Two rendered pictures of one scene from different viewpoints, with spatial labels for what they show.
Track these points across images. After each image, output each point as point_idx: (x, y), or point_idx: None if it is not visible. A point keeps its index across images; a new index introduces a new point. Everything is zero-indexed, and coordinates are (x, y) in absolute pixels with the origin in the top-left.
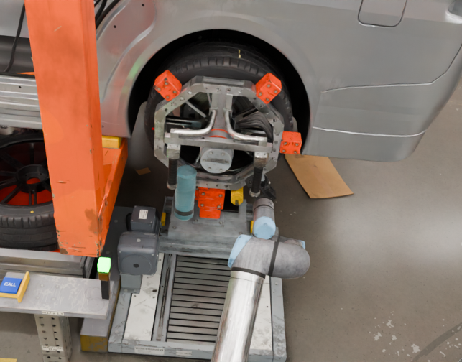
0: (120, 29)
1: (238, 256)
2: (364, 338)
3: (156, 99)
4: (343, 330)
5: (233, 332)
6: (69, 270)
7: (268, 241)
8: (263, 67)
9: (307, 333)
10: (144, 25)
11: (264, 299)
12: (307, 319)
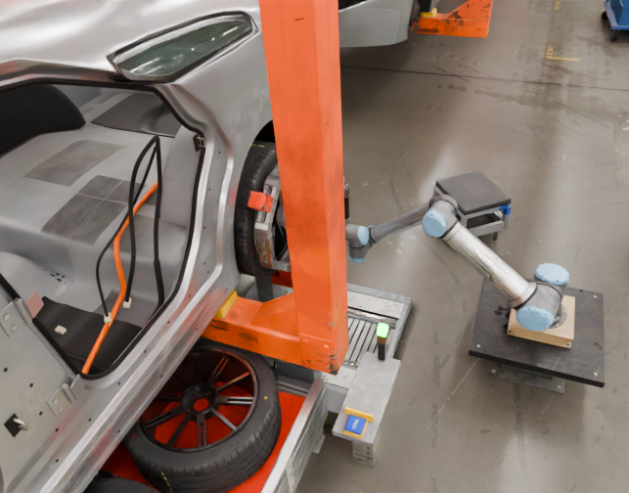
0: (212, 189)
1: (445, 222)
2: (399, 258)
3: (248, 225)
4: (389, 266)
5: (488, 251)
6: (321, 397)
7: (438, 202)
8: (274, 143)
9: (386, 286)
10: (223, 169)
11: (357, 295)
12: (374, 283)
